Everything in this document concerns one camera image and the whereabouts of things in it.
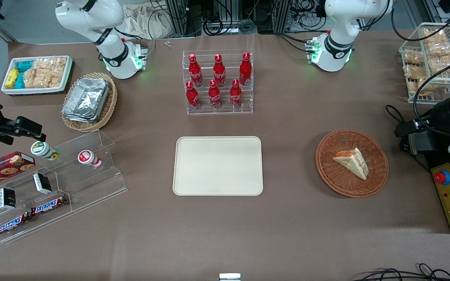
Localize rice cracker pack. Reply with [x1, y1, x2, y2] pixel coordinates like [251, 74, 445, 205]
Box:
[45, 57, 68, 87]
[23, 59, 48, 89]

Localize green lid yogurt cup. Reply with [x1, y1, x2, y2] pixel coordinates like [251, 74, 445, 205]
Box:
[30, 141, 60, 161]

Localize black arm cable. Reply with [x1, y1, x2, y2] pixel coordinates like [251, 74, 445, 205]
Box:
[390, 0, 450, 44]

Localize clear bagged snack pack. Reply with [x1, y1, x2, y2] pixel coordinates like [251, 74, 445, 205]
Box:
[422, 28, 448, 44]
[403, 64, 429, 81]
[426, 41, 450, 57]
[407, 76, 441, 96]
[403, 50, 425, 65]
[428, 55, 450, 75]

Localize red lid yogurt cup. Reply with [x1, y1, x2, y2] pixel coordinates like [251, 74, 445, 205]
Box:
[78, 150, 103, 169]

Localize black control box base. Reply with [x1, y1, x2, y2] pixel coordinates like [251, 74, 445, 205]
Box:
[400, 131, 450, 235]

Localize background equipment rack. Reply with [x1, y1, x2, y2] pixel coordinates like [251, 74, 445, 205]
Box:
[151, 0, 329, 36]

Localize small black white box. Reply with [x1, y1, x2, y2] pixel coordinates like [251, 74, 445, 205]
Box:
[0, 188, 17, 210]
[33, 173, 52, 194]

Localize yellow snack box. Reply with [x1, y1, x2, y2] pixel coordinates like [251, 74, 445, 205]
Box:
[5, 68, 20, 86]

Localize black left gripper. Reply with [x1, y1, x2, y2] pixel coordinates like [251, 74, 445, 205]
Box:
[395, 98, 450, 138]

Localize brown wicker basket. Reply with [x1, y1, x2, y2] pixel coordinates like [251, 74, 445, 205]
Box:
[315, 129, 389, 198]

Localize clear acrylic bottle rack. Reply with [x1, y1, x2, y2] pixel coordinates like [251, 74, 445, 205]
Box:
[182, 50, 254, 115]

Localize triangle sandwich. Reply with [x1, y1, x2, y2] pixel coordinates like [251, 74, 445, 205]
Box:
[333, 148, 369, 180]

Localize beige plastic tray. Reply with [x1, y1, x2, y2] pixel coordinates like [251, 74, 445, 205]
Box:
[173, 136, 264, 196]

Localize red cola bottle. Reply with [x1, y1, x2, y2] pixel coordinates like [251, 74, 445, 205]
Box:
[230, 79, 243, 108]
[186, 81, 200, 110]
[213, 54, 227, 87]
[208, 80, 222, 109]
[239, 52, 252, 86]
[188, 54, 204, 87]

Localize white plastic bin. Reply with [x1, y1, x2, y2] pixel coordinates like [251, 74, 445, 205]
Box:
[1, 55, 73, 95]

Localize white wire rack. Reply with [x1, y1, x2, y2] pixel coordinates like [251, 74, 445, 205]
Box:
[399, 23, 450, 104]

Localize black cable bundle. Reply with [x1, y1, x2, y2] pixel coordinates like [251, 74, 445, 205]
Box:
[352, 263, 450, 281]

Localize snickers bar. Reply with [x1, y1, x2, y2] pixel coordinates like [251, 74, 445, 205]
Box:
[0, 213, 32, 238]
[31, 194, 69, 216]

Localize clear acrylic stepped shelf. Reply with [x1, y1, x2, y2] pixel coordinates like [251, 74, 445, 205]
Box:
[0, 130, 128, 244]

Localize light wicker basket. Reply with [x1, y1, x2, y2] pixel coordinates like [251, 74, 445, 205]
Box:
[61, 72, 118, 132]

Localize crumpled white cloth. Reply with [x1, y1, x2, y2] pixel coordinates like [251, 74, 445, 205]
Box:
[123, 3, 171, 39]

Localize red cookie box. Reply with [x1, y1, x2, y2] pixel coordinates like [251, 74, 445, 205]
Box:
[0, 151, 36, 192]

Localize stacked aluminium foil trays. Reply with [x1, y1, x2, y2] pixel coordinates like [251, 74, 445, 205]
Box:
[62, 78, 110, 123]

